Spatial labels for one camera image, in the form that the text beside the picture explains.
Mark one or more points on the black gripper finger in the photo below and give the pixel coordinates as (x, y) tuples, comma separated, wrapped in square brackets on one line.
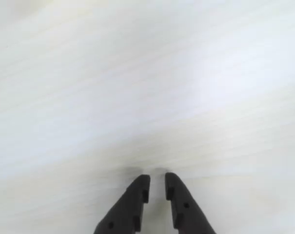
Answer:
[(127, 212), (186, 214)]

